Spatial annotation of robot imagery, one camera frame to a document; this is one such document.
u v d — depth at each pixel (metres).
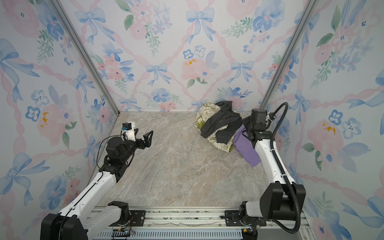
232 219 0.73
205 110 1.08
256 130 0.61
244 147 0.95
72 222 0.40
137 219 0.74
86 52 0.86
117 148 0.58
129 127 0.65
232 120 0.95
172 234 0.70
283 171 0.44
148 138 0.71
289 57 0.86
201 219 0.75
